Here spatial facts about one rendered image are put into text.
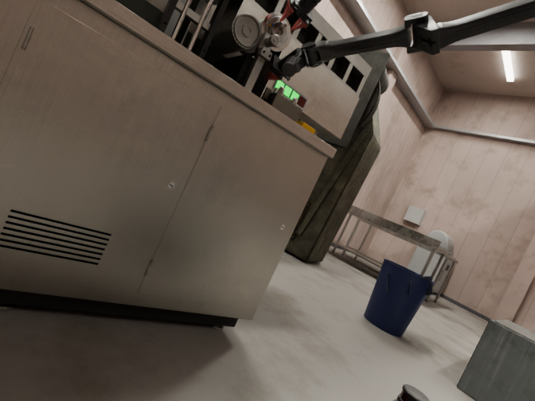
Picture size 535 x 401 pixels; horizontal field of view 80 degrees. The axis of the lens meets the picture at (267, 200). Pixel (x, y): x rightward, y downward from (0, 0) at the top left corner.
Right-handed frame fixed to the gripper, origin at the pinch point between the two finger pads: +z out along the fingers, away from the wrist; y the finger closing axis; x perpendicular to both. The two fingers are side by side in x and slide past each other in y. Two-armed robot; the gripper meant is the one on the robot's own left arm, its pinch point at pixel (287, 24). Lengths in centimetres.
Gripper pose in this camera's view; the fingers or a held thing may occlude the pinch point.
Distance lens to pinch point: 147.5
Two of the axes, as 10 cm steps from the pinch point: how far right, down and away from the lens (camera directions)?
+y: 7.4, 3.4, 5.9
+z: -6.8, 3.7, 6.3
